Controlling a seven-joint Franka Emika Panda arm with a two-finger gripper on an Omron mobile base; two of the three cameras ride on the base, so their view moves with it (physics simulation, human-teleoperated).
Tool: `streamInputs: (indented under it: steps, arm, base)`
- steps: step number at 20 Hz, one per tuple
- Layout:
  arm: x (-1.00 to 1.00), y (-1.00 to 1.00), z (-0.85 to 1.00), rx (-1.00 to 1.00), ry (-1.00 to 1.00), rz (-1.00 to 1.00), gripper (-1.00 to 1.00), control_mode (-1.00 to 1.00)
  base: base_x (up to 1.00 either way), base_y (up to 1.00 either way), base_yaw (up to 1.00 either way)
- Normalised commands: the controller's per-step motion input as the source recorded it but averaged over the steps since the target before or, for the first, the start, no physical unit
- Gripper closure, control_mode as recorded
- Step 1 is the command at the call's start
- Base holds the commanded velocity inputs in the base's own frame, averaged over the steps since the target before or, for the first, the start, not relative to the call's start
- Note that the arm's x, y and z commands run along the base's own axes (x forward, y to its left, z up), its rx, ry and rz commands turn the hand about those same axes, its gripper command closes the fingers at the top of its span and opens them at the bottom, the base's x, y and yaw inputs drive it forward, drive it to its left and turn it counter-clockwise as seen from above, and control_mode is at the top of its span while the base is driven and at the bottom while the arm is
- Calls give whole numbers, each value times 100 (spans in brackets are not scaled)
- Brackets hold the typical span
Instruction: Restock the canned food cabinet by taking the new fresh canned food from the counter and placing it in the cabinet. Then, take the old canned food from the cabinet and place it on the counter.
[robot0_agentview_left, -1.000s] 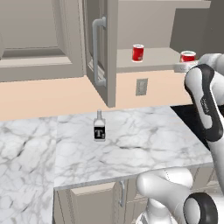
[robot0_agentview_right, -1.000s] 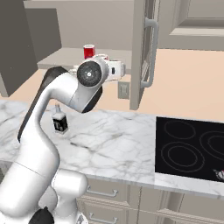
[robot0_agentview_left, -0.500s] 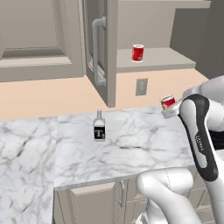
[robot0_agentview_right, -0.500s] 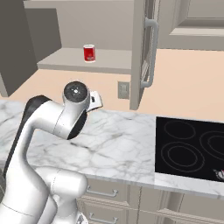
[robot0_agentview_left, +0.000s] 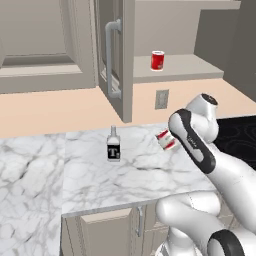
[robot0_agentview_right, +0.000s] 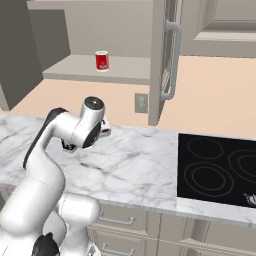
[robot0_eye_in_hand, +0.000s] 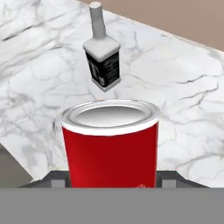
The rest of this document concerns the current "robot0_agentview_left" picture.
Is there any beige lower cabinet door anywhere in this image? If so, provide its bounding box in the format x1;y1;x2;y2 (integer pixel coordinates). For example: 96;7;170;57
61;207;138;256

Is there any grey lower cabinet handle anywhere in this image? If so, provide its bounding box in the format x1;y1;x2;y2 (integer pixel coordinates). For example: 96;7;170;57
136;206;145;238

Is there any grey wall outlet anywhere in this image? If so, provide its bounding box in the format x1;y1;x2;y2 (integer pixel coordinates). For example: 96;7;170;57
154;88;170;111

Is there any black label glass bottle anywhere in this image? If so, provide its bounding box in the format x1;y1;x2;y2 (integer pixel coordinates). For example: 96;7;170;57
106;125;122;163

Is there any closed beige cabinet door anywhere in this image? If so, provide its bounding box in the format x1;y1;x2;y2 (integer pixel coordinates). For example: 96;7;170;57
0;0;99;95

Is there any grey cabinet door handle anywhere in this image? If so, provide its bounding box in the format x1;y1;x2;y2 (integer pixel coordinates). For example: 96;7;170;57
104;18;123;100

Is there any black hob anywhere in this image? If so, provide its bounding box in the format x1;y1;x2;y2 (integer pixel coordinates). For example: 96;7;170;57
213;115;256;170

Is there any open beige cabinet door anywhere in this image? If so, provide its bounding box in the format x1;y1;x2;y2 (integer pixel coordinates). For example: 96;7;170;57
94;0;136;124

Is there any beige open cabinet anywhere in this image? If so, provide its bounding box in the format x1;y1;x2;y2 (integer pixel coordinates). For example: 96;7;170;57
132;0;242;84

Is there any red and white can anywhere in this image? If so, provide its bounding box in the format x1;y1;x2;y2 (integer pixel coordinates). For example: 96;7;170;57
155;128;177;152

